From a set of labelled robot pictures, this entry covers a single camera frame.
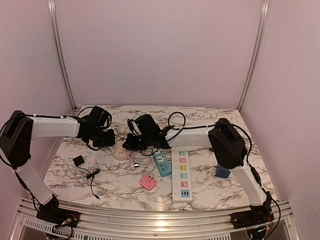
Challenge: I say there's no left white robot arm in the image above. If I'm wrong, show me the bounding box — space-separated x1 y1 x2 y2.
0 106 116 223

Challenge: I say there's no round beige socket hub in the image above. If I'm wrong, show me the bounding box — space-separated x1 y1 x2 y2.
110 140 131 161

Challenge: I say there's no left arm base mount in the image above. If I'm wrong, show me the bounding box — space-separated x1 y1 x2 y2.
36 208 80 228

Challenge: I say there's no teal power strip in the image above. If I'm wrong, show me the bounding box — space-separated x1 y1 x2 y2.
152 148 172 178

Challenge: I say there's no aluminium corner post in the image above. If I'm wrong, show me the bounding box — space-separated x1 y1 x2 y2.
47 0 77 111
237 0 270 113

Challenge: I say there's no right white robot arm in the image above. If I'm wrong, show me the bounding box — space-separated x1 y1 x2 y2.
123 114 272 224

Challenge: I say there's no aluminium front frame rail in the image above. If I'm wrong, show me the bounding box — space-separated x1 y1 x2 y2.
7 198 302 240

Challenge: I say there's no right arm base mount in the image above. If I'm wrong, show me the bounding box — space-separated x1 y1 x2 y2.
230 210 275 229

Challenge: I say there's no pink power strip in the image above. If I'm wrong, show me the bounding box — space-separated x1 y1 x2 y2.
139 174 157 191

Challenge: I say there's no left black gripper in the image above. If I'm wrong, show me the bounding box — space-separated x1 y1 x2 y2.
86 127 115 149

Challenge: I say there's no pink coiled power cable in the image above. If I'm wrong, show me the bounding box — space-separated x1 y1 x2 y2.
129 151 154 171

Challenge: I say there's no black charger with thin cable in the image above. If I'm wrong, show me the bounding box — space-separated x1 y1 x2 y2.
73 155 101 200

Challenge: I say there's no blue cube socket adapter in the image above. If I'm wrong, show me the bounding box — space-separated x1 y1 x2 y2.
215 164 231 179

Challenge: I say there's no long white power strip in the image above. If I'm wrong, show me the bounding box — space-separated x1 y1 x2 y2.
171 147 193 204

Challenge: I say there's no left aluminium corner post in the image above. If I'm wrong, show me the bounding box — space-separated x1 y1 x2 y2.
47 0 77 111

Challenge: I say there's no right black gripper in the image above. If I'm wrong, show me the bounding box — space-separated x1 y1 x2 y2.
122 133 152 151

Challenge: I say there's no right aluminium corner post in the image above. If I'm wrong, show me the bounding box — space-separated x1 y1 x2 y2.
237 0 270 113

